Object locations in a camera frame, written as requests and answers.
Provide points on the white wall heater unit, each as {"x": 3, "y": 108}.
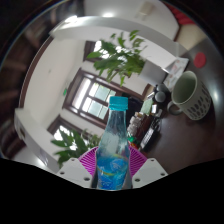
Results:
{"x": 146, "y": 9}

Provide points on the white mug with dark dots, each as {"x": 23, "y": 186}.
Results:
{"x": 196, "y": 100}

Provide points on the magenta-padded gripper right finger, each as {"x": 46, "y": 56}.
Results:
{"x": 140, "y": 163}

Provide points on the flat round red coaster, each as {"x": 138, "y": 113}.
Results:
{"x": 200, "y": 60}

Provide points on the green exit sign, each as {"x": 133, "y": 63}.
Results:
{"x": 65, "y": 92}

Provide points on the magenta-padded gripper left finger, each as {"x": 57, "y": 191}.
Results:
{"x": 85, "y": 165}

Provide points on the printed paper leaflet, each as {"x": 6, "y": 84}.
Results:
{"x": 176, "y": 71}

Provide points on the red carpeted staircase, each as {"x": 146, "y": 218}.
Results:
{"x": 181, "y": 15}

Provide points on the brown box of white packets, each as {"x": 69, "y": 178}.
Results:
{"x": 136, "y": 123}

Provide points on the dark-framed window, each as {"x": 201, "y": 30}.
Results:
{"x": 60, "y": 128}
{"x": 91, "y": 50}

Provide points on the clear bottle with blue label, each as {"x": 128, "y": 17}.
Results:
{"x": 113, "y": 166}

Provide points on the dark wooden glazed double door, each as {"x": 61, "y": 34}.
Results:
{"x": 90, "y": 100}

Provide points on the leafy plant in white pot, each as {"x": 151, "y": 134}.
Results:
{"x": 120, "y": 61}
{"x": 71, "y": 143}

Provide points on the flat black device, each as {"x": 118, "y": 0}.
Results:
{"x": 150, "y": 133}

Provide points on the light green flat pad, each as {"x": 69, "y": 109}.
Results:
{"x": 146, "y": 106}

